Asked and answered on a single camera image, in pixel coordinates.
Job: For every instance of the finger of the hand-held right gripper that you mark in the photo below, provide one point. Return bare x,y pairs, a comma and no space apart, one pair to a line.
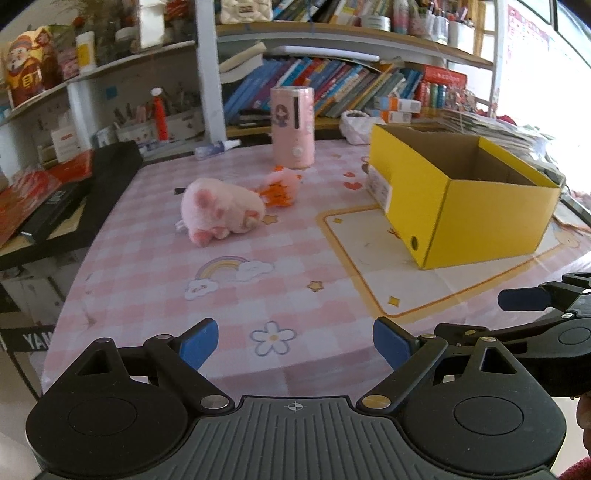
489,334
521,299

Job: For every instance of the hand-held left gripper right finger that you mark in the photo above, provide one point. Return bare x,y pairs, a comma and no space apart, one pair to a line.
392,346

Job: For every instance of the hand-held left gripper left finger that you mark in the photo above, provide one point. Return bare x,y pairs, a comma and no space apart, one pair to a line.
198,346

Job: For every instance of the yellow cardboard box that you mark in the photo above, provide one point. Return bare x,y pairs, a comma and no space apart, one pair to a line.
485,226

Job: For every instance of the pink plush pig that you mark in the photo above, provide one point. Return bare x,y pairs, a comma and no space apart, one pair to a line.
221,207

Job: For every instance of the small pink plush toy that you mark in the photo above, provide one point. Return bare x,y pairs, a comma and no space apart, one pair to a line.
286,180

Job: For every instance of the person's right forearm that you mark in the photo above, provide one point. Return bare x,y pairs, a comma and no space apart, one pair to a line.
579,470

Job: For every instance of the person's right hand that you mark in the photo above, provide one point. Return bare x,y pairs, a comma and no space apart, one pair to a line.
585,422

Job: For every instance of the pink checked tablecloth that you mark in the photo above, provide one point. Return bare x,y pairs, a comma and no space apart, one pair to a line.
161,286

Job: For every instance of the stack of papers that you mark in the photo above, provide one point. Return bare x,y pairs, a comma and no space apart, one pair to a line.
498,134

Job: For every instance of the small spray bottle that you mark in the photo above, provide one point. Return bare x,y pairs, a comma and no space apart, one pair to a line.
210,150

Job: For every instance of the black flat box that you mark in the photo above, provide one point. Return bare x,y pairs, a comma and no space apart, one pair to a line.
51,207

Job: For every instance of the white quilted handbag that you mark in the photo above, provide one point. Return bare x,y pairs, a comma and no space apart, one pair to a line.
355,131

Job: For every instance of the pink humidifier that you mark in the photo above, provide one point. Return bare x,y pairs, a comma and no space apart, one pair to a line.
291,147

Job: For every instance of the red packet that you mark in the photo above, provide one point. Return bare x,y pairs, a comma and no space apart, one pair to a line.
71,166

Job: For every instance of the orange white carton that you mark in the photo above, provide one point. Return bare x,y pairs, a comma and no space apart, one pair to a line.
396,117
397,104

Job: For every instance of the pen organizer box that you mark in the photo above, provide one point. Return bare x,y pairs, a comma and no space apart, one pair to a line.
184,122

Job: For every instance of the red plastic bag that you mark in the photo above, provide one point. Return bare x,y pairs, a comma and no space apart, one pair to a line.
23,198

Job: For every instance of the red glue bottle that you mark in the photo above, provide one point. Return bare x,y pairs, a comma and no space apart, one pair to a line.
160,120

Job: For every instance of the red book box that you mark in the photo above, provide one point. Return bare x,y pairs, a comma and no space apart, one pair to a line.
443,76

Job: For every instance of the white card red label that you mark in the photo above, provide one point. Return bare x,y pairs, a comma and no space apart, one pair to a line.
64,143

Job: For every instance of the white pen holder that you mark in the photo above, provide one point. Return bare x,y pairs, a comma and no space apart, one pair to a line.
461,34

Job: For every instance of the row of colourful books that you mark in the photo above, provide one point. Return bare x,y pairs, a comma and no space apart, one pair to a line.
323,78
323,7

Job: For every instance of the white bookshelf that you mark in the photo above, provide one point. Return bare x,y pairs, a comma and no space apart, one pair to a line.
207,69

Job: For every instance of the thick open book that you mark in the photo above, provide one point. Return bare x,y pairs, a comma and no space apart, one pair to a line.
242,64

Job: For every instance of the white rolled paper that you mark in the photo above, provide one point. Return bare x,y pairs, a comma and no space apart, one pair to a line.
323,51

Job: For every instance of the pastel bottle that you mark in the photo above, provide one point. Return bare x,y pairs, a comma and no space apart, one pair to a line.
401,16

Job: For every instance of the white bottle yellow label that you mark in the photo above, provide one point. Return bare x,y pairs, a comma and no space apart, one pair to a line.
85,53

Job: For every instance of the fortune god paper figure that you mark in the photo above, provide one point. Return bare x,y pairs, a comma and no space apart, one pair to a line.
32,69

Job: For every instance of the cream quilted handbag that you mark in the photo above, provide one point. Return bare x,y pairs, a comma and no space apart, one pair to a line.
244,11

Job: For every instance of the pink wall poster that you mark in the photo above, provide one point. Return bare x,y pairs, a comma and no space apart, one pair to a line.
528,46

